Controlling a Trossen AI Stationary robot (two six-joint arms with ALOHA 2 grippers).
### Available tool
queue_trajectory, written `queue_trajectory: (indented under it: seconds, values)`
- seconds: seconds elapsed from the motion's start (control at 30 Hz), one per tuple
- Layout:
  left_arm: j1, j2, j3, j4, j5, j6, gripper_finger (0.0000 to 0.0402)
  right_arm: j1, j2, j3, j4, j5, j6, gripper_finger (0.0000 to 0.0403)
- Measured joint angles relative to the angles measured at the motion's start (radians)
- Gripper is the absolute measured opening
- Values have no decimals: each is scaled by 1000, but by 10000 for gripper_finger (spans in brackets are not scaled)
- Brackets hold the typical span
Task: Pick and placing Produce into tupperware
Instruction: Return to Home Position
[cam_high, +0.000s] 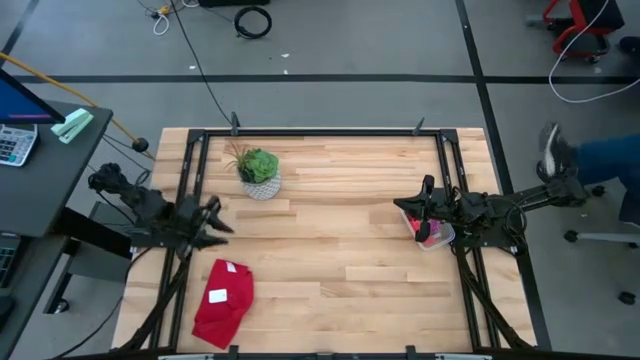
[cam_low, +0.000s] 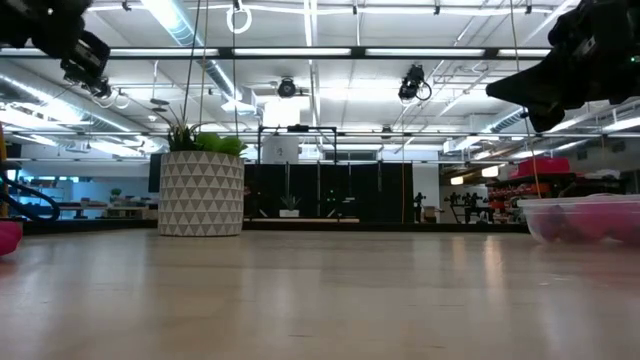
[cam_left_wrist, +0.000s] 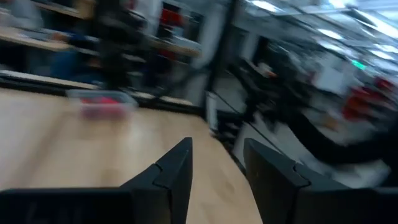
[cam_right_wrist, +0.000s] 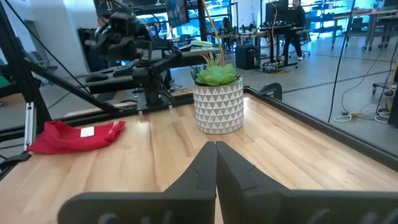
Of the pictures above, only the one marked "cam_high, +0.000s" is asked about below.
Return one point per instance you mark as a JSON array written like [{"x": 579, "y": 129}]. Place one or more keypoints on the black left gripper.
[{"x": 197, "y": 222}]

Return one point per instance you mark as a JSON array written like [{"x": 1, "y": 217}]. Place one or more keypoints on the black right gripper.
[{"x": 445, "y": 207}]

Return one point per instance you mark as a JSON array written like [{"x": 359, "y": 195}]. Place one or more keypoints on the clear plastic tupperware container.
[{"x": 444, "y": 236}]

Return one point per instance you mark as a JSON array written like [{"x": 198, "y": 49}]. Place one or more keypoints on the succulent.
[{"x": 260, "y": 167}]

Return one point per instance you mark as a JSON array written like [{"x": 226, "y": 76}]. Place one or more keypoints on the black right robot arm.
[{"x": 530, "y": 197}]

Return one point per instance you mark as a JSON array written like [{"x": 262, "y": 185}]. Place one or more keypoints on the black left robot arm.
[{"x": 150, "y": 210}]

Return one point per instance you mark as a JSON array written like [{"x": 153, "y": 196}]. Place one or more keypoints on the folded red cloth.
[{"x": 220, "y": 315}]

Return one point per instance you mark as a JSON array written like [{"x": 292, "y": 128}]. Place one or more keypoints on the person's shoe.
[{"x": 555, "y": 152}]

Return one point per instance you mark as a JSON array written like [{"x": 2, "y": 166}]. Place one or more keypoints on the black desk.
[{"x": 50, "y": 190}]

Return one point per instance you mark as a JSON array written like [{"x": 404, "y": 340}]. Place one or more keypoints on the mint green stapler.
[{"x": 72, "y": 126}]

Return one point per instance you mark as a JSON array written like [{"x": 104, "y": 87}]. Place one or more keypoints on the grey office chair base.
[{"x": 600, "y": 237}]

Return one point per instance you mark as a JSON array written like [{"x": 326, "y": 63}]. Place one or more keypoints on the person's leg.
[{"x": 610, "y": 157}]

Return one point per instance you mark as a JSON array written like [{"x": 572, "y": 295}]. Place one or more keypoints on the computer keyboard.
[{"x": 7, "y": 260}]

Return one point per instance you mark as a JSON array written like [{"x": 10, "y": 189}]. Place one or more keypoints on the grey desk calculator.
[{"x": 15, "y": 145}]

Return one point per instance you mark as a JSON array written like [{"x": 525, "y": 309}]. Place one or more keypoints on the black box on floor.
[{"x": 232, "y": 2}]

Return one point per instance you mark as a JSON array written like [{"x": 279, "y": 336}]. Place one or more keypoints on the computer monitor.
[{"x": 20, "y": 105}]

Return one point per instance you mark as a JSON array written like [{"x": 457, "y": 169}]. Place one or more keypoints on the red and black chair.
[{"x": 592, "y": 15}]

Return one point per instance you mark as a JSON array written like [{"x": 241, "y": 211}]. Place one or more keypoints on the black metal table frame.
[{"x": 325, "y": 133}]

